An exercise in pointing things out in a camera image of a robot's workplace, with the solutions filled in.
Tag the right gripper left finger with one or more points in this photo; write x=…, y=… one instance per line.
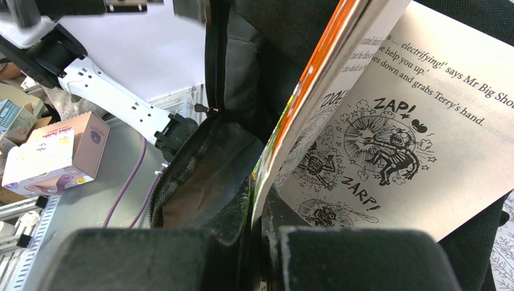
x=144, y=259

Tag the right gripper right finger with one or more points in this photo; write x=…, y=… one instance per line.
x=301, y=257

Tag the orange illustrated book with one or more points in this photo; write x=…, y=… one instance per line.
x=412, y=131

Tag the black student backpack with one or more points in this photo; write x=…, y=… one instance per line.
x=255, y=50

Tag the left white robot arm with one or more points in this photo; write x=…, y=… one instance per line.
x=53, y=57

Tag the pink cardboard box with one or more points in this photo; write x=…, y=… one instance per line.
x=57, y=157

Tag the teal cardboard box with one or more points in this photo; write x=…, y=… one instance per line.
x=16, y=121

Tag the floral table mat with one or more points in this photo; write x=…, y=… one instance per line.
x=502, y=253

